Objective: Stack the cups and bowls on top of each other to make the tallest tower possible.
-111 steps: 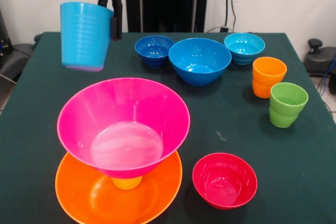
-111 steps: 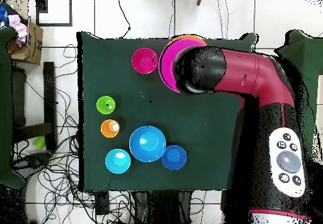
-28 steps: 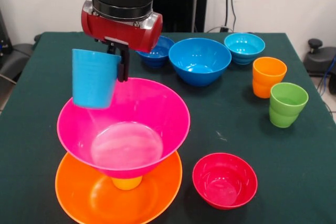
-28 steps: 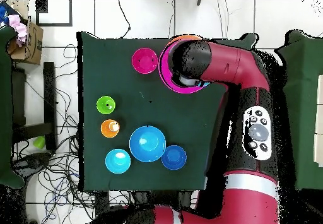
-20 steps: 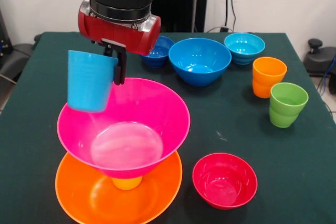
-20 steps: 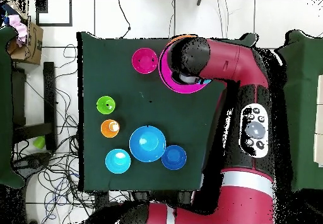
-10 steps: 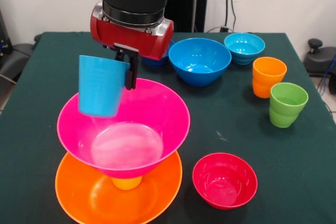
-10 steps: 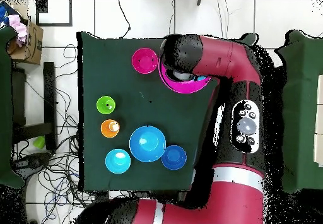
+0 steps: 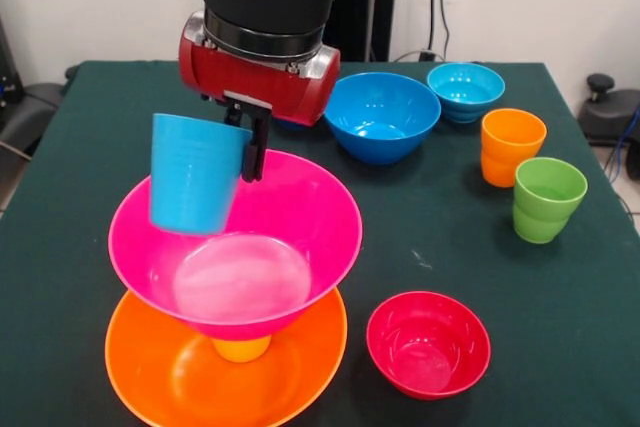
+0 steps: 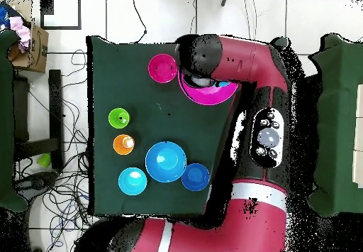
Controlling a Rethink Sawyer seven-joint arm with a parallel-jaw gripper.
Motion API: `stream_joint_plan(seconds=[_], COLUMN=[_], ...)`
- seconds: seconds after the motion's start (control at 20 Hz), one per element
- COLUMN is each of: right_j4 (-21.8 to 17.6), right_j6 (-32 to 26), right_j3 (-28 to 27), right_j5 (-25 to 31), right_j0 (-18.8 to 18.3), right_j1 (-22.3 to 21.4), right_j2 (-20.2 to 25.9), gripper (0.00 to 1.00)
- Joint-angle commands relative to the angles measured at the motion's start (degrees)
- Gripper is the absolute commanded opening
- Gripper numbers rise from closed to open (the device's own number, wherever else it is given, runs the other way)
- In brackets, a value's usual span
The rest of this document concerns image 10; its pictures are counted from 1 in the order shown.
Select large magenta bowl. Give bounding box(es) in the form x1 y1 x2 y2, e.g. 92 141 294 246
177 70 240 106

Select small crimson bowl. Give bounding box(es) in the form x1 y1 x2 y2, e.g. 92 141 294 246
147 53 179 84

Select medium blue bowl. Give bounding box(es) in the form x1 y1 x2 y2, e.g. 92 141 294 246
145 141 188 184

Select small dark blue bowl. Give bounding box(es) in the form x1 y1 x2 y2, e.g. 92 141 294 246
181 163 211 192

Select orange cup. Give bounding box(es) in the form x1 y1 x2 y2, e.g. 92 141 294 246
112 133 136 156

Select green cup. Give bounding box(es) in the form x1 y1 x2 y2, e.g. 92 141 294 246
108 107 131 130

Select small light blue bowl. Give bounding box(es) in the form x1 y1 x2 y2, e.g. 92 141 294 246
118 167 148 197

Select dark green table cloth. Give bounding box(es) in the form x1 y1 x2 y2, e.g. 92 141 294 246
86 35 290 217

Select small green plastic object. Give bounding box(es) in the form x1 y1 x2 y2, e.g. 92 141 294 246
37 153 52 168

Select black stand base with knob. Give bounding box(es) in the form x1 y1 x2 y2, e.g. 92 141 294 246
13 171 59 200

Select cardboard box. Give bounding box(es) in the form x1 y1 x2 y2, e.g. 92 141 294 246
7 21 50 74

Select white box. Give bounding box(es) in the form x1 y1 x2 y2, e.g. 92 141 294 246
352 83 363 189

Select pink cloth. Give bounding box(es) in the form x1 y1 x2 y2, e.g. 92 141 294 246
9 16 31 54

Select black cable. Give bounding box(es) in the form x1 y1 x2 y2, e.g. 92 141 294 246
132 0 147 44

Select tangle of black cables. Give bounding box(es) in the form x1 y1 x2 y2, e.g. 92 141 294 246
13 48 94 252

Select black square frame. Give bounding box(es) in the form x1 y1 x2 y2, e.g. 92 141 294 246
40 0 82 31

